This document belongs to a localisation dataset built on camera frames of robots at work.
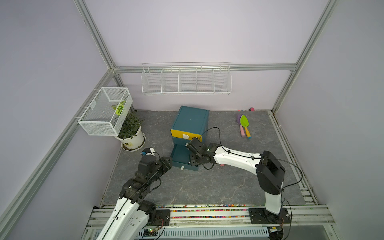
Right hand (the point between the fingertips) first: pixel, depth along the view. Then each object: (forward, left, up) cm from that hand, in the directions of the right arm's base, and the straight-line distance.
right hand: (192, 158), depth 86 cm
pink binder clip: (-14, -13, +23) cm, 30 cm away
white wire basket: (+19, +49, +18) cm, 56 cm away
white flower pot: (+12, +37, 0) cm, 39 cm away
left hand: (-6, +11, +9) cm, 15 cm away
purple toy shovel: (+27, -36, -6) cm, 45 cm away
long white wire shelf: (+47, +4, +23) cm, 52 cm away
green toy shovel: (+34, -39, -8) cm, 53 cm away
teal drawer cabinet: (+16, +1, +14) cm, 21 cm away
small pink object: (+49, -49, -8) cm, 70 cm away
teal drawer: (+10, +8, +3) cm, 13 cm away
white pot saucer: (+9, +37, -5) cm, 38 cm away
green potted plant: (+17, +36, +11) cm, 42 cm away
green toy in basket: (+20, +40, +23) cm, 50 cm away
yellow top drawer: (+8, +4, +13) cm, 16 cm away
